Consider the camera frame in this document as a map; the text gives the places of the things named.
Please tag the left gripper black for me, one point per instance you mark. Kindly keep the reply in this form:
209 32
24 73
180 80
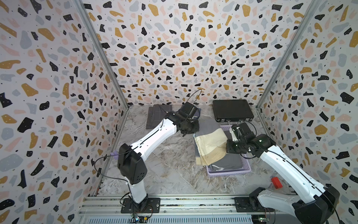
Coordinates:
196 128

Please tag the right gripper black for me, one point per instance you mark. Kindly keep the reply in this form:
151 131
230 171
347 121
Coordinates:
229 150

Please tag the plain grey pillowcase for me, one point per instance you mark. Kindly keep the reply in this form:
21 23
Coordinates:
229 162

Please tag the lilac plastic basket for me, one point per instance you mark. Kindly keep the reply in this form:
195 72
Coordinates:
246 167

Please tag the grey checked pillowcase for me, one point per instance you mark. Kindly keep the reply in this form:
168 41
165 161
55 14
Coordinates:
156 114

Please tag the beige grey pillowcase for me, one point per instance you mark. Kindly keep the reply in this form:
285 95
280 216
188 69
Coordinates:
211 147

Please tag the blue pillowcase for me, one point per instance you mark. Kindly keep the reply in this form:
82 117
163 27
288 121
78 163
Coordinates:
199 110

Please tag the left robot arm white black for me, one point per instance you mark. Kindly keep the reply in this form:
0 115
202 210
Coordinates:
131 158

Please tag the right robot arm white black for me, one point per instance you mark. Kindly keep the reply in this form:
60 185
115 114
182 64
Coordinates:
313 203

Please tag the black briefcase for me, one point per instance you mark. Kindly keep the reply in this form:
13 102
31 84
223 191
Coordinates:
232 110

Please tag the red block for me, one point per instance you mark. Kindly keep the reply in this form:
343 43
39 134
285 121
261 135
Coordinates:
276 182

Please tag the small purple toy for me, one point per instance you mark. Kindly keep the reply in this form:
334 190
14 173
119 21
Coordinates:
114 155

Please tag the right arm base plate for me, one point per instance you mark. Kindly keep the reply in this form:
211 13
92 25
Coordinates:
249 204

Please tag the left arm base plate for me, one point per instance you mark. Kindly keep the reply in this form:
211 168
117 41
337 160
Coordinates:
148 205

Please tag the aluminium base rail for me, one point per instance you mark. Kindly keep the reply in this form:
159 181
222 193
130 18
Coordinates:
180 209

